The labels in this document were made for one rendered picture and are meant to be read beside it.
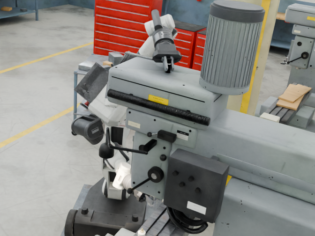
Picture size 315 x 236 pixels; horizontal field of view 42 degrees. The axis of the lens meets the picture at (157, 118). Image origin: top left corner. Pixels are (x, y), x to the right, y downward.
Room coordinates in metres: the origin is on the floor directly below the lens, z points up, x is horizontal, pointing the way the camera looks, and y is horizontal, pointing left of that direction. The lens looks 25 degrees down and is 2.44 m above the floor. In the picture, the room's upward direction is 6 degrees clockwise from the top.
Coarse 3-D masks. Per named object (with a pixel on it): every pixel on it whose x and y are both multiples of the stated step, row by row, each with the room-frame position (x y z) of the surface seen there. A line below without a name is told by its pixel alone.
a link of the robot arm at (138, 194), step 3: (129, 180) 1.73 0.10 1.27; (129, 183) 1.72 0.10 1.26; (126, 186) 1.72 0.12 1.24; (129, 186) 1.71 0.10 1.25; (135, 192) 1.67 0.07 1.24; (138, 192) 1.65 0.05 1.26; (141, 192) 1.65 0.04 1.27; (135, 195) 1.67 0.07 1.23; (138, 195) 1.64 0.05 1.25; (141, 195) 1.64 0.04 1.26; (138, 198) 1.63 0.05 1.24; (141, 198) 1.65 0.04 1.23; (138, 201) 1.63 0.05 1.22; (141, 201) 1.64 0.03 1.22
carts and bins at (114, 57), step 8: (96, 56) 5.17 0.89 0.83; (104, 56) 5.20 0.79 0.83; (112, 56) 4.90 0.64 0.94; (120, 56) 4.90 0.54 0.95; (80, 64) 4.60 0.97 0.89; (88, 64) 4.63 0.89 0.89; (104, 64) 4.77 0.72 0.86; (80, 72) 4.48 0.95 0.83; (80, 112) 4.50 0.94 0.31; (88, 112) 4.52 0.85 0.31
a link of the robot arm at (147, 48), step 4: (176, 32) 2.07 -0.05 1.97; (172, 36) 2.04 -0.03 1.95; (148, 40) 2.11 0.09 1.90; (152, 40) 2.09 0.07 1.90; (144, 44) 2.12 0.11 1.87; (148, 44) 2.10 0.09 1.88; (152, 44) 2.09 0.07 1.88; (140, 48) 2.14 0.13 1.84; (144, 48) 2.11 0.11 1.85; (148, 48) 2.10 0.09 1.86; (152, 48) 2.10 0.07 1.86; (140, 52) 2.12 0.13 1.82; (144, 52) 2.11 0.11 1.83; (148, 52) 2.10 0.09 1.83; (152, 52) 2.10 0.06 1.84; (148, 56) 2.11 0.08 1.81
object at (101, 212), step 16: (96, 192) 2.56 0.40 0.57; (80, 208) 2.30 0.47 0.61; (96, 208) 2.37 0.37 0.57; (112, 208) 2.39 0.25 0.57; (128, 208) 2.41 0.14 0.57; (144, 208) 2.43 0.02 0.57; (80, 224) 2.19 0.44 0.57; (96, 224) 2.19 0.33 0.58; (112, 224) 2.20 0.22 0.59; (128, 224) 2.20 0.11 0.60
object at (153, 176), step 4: (152, 168) 1.52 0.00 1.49; (156, 168) 1.52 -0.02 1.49; (160, 168) 1.53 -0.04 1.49; (148, 172) 1.53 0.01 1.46; (152, 172) 1.52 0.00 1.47; (156, 172) 1.51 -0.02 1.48; (160, 172) 1.51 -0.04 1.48; (148, 176) 1.52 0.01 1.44; (152, 176) 1.51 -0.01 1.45; (156, 176) 1.51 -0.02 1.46; (160, 176) 1.50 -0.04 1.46; (144, 180) 1.53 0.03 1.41; (148, 180) 1.52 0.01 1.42; (152, 180) 1.52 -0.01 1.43; (156, 180) 1.51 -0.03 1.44; (160, 180) 1.50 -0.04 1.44; (140, 184) 1.54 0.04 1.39; (128, 188) 1.56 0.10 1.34; (132, 188) 1.56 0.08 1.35; (128, 192) 1.55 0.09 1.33; (132, 192) 1.56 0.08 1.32
